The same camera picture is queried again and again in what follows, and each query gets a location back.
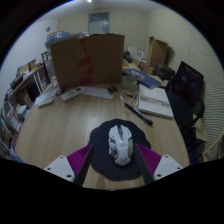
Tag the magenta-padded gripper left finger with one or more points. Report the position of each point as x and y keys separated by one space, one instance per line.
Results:
x=59 y=166

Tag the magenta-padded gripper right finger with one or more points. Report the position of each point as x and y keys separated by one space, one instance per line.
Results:
x=166 y=165

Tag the white and black computer mouse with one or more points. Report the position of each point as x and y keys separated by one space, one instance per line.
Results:
x=120 y=146

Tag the black mouse pad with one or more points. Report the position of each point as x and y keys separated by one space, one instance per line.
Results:
x=100 y=140

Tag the black marker pen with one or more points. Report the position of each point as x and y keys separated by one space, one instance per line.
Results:
x=139 y=114

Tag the open white notebook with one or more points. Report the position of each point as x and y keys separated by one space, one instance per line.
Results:
x=155 y=101

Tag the black office chair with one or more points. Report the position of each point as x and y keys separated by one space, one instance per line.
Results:
x=186 y=96

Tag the white paper sheet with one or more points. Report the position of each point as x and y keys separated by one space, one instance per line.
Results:
x=98 y=92
x=46 y=95

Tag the black eyeglasses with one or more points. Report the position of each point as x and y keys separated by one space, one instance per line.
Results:
x=59 y=91

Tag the cluttered shelf unit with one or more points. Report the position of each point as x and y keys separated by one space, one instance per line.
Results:
x=16 y=96

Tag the blue book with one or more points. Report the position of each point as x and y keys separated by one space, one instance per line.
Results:
x=150 y=81

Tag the large brown cardboard box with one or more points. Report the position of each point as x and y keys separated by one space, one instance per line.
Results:
x=100 y=60

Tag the open brown cardboard box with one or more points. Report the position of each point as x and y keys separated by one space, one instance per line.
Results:
x=157 y=51

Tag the blue and white display cabinet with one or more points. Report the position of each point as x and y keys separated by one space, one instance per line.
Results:
x=56 y=35

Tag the door with top window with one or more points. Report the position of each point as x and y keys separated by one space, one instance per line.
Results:
x=99 y=22

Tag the ceiling tube light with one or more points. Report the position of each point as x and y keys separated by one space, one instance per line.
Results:
x=89 y=1

